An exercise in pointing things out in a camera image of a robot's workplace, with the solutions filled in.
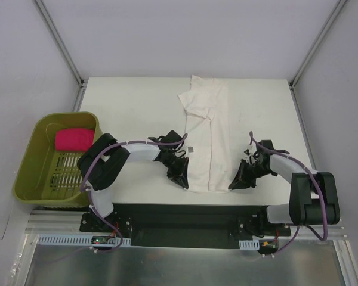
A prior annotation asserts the white t shirt red print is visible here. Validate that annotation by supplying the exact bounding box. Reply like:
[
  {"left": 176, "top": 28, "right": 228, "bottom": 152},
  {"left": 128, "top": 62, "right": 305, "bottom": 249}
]
[{"left": 178, "top": 76, "right": 233, "bottom": 194}]

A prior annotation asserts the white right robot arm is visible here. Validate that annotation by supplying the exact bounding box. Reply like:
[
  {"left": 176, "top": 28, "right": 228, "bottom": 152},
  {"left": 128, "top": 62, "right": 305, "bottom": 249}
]
[{"left": 229, "top": 140, "right": 341, "bottom": 235}]

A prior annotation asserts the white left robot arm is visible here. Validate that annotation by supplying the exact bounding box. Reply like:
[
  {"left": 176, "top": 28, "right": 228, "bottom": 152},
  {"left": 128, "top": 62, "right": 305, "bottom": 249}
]
[{"left": 77, "top": 130, "right": 189, "bottom": 232}]

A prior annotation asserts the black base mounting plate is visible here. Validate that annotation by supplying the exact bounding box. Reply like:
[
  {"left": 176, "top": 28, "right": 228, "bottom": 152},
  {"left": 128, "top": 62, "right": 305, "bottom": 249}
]
[{"left": 79, "top": 203, "right": 291, "bottom": 250}]

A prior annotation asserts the rolled pink t shirt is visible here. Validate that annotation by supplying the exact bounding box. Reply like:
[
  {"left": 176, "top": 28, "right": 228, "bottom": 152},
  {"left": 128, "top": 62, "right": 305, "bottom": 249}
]
[{"left": 54, "top": 128, "right": 95, "bottom": 152}]

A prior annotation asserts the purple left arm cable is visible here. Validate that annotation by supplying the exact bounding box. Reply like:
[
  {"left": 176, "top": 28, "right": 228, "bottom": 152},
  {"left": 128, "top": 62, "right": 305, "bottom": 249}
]
[{"left": 47, "top": 133, "right": 189, "bottom": 263}]

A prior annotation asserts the right white cable duct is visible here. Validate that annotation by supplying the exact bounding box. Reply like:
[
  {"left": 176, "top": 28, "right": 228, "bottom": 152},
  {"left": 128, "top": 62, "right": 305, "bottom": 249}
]
[{"left": 239, "top": 239, "right": 260, "bottom": 251}]

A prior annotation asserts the white cable duct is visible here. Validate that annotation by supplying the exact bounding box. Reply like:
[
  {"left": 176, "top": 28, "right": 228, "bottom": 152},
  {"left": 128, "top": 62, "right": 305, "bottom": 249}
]
[
  {"left": 239, "top": 239, "right": 260, "bottom": 251},
  {"left": 38, "top": 234, "right": 131, "bottom": 247}
]

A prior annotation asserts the left white cable duct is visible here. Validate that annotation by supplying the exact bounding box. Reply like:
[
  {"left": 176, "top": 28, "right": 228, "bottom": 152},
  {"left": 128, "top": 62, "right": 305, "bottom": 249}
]
[{"left": 38, "top": 234, "right": 131, "bottom": 247}]

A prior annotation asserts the right aluminium frame post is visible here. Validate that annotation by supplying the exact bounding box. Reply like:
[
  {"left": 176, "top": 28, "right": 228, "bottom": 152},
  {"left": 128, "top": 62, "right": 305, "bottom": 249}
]
[{"left": 289, "top": 0, "right": 350, "bottom": 91}]

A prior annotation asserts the aluminium frame post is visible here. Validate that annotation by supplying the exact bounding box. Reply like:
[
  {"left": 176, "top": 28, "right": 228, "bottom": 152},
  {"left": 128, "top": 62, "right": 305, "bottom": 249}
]
[
  {"left": 33, "top": 0, "right": 84, "bottom": 88},
  {"left": 289, "top": 0, "right": 350, "bottom": 91}
]

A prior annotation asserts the left aluminium frame post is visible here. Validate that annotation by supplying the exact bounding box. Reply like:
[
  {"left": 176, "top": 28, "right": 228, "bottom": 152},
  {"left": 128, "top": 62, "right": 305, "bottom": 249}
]
[{"left": 33, "top": 0, "right": 84, "bottom": 88}]

